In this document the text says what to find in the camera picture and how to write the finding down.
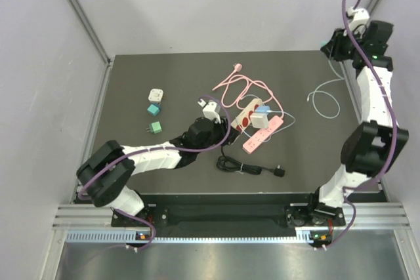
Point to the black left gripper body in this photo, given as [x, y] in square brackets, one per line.
[218, 132]

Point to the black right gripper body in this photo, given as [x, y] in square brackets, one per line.
[343, 48]

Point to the beige red power strip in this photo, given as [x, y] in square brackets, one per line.
[243, 119]

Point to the white usb charger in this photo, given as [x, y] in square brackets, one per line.
[259, 120]

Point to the pink power strip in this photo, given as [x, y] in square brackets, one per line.
[262, 135]

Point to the green usb charger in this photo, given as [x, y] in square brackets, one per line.
[154, 128]

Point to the white square plug adapter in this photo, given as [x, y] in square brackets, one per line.
[155, 96]

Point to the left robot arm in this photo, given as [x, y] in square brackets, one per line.
[105, 174]

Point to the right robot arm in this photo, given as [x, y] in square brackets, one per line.
[373, 147]

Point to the blue usb charger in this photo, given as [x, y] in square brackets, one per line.
[262, 109]

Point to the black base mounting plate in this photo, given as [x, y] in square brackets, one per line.
[235, 214]

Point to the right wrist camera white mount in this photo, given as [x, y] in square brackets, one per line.
[357, 17]

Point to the pink round wall plug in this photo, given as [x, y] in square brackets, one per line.
[237, 67]

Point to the slotted grey cable duct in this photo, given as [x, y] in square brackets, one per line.
[140, 237]

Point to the aluminium frame rail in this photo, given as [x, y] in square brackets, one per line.
[365, 216]

